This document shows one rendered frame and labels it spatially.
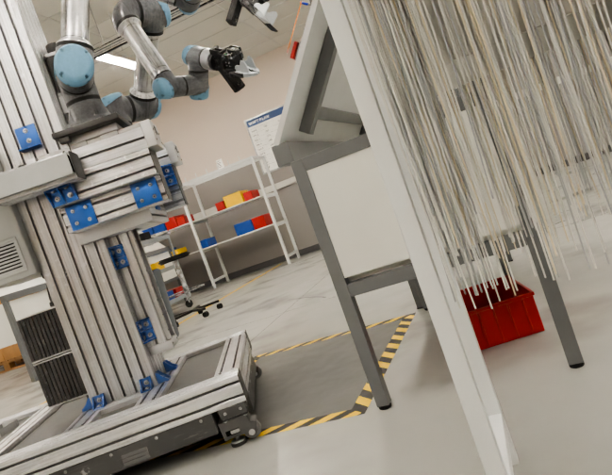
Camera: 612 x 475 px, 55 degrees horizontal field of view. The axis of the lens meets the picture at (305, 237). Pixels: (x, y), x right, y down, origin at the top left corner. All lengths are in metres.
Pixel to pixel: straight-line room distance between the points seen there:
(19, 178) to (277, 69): 8.15
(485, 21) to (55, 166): 1.44
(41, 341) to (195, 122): 8.22
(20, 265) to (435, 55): 1.76
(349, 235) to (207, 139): 8.64
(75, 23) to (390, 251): 1.22
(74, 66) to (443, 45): 1.36
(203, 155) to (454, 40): 9.52
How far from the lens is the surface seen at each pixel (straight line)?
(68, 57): 2.04
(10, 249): 2.33
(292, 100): 1.80
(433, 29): 0.91
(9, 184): 2.05
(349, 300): 1.79
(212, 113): 10.28
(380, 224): 1.73
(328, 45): 1.91
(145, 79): 2.65
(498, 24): 0.91
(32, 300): 6.52
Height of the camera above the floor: 0.64
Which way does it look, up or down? 2 degrees down
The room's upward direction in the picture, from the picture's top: 20 degrees counter-clockwise
